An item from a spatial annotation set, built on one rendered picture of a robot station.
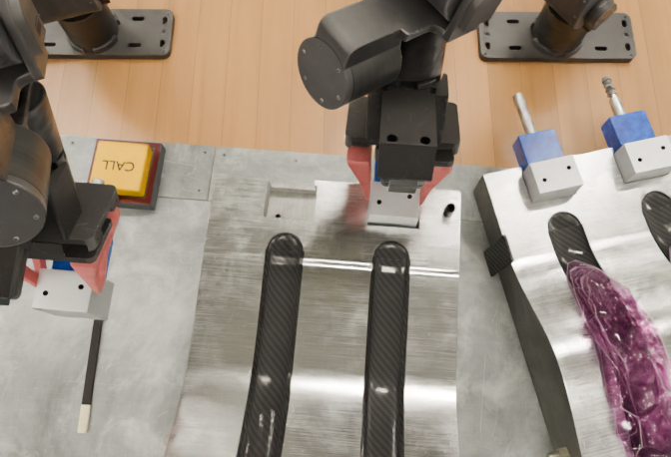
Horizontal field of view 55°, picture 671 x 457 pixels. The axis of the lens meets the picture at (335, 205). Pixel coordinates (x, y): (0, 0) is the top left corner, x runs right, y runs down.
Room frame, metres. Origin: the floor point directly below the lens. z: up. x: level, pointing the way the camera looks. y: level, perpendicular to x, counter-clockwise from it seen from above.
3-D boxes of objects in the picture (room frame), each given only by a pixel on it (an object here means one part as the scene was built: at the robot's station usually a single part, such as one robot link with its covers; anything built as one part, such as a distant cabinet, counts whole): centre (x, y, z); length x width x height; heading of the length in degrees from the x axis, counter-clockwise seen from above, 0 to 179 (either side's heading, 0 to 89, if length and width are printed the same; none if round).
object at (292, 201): (0.23, 0.05, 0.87); 0.05 x 0.05 x 0.04; 85
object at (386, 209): (0.26, -0.06, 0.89); 0.13 x 0.05 x 0.05; 175
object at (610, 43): (0.48, -0.29, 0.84); 0.20 x 0.07 x 0.08; 90
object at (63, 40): (0.49, 0.31, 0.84); 0.20 x 0.07 x 0.08; 90
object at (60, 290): (0.16, 0.24, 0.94); 0.13 x 0.05 x 0.05; 175
